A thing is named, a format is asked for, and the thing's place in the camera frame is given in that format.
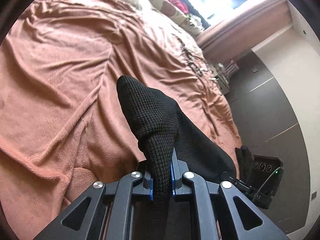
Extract salmon pink bed blanket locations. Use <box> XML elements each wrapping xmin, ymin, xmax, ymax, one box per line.
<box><xmin>1</xmin><ymin>0</ymin><xmax>241</xmax><ymax>239</ymax></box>

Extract pink curtain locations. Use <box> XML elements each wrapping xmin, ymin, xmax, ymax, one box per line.
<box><xmin>196</xmin><ymin>0</ymin><xmax>292</xmax><ymax>63</ymax></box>

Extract wire rack with items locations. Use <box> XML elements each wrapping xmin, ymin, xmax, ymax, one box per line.
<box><xmin>208</xmin><ymin>60</ymin><xmax>239</xmax><ymax>95</ymax></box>

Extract beige duvet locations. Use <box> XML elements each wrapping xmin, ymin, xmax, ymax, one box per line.
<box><xmin>72</xmin><ymin>0</ymin><xmax>208</xmax><ymax>38</ymax></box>

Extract black pants with patterned lining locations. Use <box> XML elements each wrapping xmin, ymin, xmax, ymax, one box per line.
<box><xmin>117</xmin><ymin>75</ymin><xmax>236</xmax><ymax>239</ymax></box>

